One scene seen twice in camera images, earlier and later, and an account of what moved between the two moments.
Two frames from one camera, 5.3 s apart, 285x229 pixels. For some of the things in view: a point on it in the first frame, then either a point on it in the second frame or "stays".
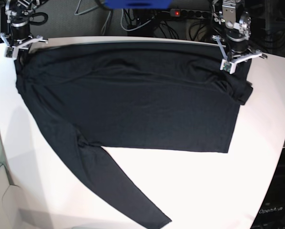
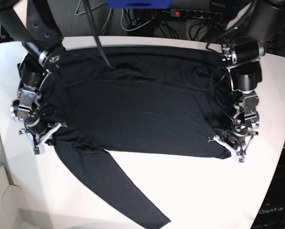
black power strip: x=190 y=13 stays
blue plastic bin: x=138 y=4 stays
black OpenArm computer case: x=277 y=209 stays
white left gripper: x=229 y=64 to x=237 y=154
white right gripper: x=11 y=51 to x=39 y=148
